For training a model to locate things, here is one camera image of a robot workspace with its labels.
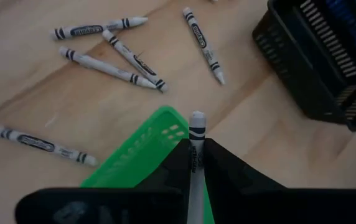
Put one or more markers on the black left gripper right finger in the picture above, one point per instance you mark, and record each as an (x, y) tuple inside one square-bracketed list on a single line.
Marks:
[(259, 205)]

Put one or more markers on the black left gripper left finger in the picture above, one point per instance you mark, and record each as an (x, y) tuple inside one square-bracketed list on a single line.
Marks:
[(119, 205)]

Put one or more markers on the white crayon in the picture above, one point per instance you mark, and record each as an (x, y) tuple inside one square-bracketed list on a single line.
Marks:
[(197, 124), (103, 66), (38, 143), (86, 30), (201, 40), (134, 60)]

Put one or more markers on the green plastic basket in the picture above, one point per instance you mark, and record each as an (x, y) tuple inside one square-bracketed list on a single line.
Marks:
[(140, 155)]

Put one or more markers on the black plastic basket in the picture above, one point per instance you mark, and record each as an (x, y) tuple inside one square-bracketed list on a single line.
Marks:
[(290, 46)]

